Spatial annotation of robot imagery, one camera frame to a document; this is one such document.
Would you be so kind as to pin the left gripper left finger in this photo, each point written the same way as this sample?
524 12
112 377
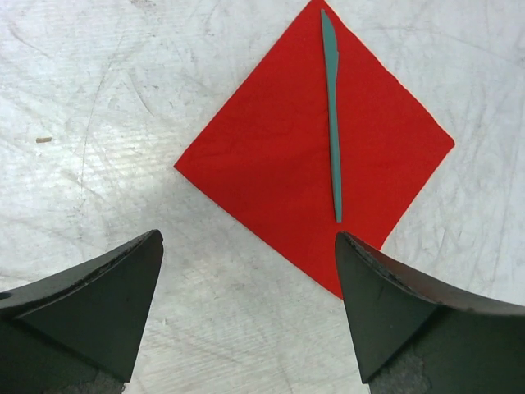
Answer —
79 330

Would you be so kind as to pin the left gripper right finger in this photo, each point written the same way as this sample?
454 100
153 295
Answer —
413 333

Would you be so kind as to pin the red paper napkin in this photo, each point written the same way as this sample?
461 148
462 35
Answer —
264 157

